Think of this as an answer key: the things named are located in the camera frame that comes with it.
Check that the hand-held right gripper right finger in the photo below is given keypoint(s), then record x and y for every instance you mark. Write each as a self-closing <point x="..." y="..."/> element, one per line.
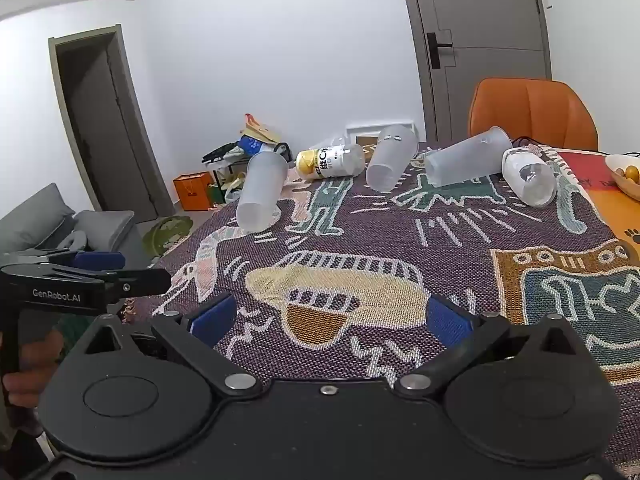
<point x="446" y="322"/>

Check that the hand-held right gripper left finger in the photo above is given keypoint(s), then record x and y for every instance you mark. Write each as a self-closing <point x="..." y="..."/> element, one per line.
<point x="212" y="321"/>

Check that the dark doorway frame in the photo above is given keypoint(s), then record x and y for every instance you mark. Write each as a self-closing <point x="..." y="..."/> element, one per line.
<point x="100" y="125"/>

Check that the white fruit bowl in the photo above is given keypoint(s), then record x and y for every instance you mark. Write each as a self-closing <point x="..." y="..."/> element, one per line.
<point x="622" y="172"/>

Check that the person's left hand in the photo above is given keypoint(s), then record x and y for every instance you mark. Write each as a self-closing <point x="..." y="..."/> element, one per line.
<point x="32" y="360"/>

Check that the yellow white paper package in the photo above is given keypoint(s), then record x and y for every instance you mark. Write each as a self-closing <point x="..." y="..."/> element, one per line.
<point x="260" y="129"/>

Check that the white picture frame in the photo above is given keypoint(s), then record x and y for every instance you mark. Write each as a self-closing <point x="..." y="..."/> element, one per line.
<point x="372" y="129"/>

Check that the grey door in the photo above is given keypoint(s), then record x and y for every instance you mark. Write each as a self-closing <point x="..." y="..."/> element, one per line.
<point x="490" y="35"/>

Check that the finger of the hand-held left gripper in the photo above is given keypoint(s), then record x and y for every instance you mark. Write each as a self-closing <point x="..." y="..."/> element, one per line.
<point x="97" y="260"/>
<point x="145" y="281"/>

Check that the grey sofa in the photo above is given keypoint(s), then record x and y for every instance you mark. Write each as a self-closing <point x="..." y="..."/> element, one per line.
<point x="35" y="220"/>

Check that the orange chair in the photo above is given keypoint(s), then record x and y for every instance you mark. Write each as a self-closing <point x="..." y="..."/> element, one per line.
<point x="532" y="110"/>

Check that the yellow label plastic bottle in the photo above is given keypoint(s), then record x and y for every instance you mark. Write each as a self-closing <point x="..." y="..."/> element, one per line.
<point x="332" y="160"/>

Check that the orange cardboard box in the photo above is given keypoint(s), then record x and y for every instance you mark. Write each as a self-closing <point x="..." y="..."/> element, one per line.
<point x="192" y="191"/>

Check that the frosted plastic cup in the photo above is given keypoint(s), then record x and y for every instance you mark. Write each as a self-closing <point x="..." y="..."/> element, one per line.
<point x="391" y="156"/>
<point x="262" y="187"/>
<point x="530" y="177"/>
<point x="467" y="160"/>

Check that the printed woven blanket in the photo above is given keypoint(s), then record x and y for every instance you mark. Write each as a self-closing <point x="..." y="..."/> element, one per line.
<point x="380" y="245"/>

